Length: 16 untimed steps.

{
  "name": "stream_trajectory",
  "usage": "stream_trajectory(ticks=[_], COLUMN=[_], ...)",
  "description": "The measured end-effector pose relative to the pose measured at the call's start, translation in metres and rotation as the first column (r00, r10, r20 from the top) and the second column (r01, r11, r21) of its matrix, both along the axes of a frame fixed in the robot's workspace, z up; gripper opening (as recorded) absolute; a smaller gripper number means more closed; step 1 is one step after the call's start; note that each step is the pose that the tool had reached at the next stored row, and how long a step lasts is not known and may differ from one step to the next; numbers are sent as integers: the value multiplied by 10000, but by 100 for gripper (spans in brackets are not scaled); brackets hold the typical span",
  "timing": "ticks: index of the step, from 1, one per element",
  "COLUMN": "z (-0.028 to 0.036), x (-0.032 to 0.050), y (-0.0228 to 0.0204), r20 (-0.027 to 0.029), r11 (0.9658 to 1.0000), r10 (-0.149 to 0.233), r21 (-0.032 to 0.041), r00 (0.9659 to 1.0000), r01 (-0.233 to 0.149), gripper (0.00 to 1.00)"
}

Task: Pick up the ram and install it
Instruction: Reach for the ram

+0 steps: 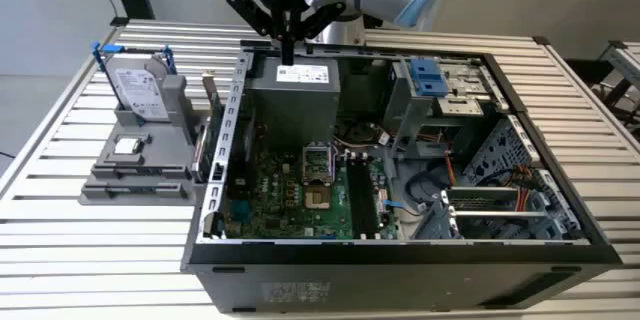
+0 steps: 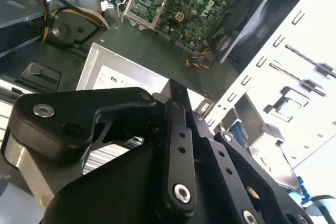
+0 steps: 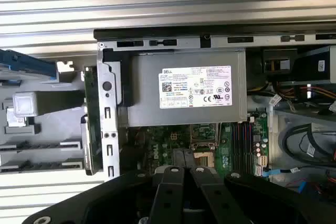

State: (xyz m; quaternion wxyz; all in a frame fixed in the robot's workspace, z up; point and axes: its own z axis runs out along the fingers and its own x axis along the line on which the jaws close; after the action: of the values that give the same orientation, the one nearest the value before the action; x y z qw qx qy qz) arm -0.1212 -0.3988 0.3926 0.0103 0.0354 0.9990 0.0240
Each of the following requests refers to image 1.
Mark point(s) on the silver CPU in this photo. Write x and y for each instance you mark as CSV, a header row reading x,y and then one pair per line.
x,y
125,146

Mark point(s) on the tall grey drive cage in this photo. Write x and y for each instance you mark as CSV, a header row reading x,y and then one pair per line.
x,y
415,117

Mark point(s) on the wide grey disk bay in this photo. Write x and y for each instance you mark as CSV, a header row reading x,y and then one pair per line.
x,y
500,214

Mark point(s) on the grey parts rack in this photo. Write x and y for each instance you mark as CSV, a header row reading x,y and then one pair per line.
x,y
160,140

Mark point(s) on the blue plastic drive latch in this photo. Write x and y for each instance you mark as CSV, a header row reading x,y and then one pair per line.
x,y
427,80

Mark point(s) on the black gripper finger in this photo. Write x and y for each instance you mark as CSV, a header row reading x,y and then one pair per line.
x,y
252,9
323,20

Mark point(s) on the black open PC case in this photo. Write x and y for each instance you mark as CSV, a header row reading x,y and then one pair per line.
x,y
400,286

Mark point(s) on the green motherboard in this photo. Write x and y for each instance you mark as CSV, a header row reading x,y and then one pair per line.
x,y
280,200

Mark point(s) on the round black fan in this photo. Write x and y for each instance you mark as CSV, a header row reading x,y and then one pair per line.
x,y
360,133

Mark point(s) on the grey power supply unit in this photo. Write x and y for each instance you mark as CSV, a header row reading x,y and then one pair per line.
x,y
295,106

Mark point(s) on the hard disk in blue carrier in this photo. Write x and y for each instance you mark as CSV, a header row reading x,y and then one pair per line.
x,y
137,91

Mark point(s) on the green graphics card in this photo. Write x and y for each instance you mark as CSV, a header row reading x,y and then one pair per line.
x,y
215,117

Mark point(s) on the CPU socket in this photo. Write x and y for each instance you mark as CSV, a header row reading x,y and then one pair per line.
x,y
317,196

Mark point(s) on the black RAM slot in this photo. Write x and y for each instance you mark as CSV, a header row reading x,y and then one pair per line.
x,y
372,196
353,196
360,196
367,196

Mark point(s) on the metal slat side table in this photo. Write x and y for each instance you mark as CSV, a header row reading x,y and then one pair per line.
x,y
620,54

